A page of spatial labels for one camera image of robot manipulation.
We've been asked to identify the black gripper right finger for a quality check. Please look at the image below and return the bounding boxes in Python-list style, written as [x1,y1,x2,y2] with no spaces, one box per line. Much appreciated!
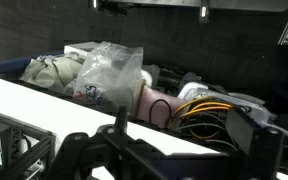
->
[198,0,211,24]

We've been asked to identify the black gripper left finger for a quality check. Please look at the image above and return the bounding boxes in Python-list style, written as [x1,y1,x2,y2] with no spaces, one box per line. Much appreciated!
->
[89,0,100,11]

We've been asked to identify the white box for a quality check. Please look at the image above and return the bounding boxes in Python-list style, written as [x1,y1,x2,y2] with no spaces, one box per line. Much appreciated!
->
[63,41,101,57]

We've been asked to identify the clear plastic bag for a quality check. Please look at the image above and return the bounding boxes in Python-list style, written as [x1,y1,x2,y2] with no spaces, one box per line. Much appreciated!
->
[73,41,145,114]

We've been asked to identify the beige cloth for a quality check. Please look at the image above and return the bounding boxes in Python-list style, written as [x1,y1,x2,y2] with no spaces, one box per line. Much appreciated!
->
[19,52,86,97]

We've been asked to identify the dark blue plastic tote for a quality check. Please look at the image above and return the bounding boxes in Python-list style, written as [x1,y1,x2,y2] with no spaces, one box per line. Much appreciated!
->
[0,49,66,75]

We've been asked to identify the pink pouch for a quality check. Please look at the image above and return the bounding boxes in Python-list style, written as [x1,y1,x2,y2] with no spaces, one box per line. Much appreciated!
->
[134,84,182,129]

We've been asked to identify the yellow cable bundle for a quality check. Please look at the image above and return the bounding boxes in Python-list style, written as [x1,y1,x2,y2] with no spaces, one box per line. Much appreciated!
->
[168,96,235,141]

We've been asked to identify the thin black cord loop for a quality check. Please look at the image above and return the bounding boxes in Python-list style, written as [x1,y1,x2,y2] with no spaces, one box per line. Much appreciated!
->
[148,98,174,128]

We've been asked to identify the black printer frame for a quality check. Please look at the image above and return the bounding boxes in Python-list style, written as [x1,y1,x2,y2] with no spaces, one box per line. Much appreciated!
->
[0,105,287,180]

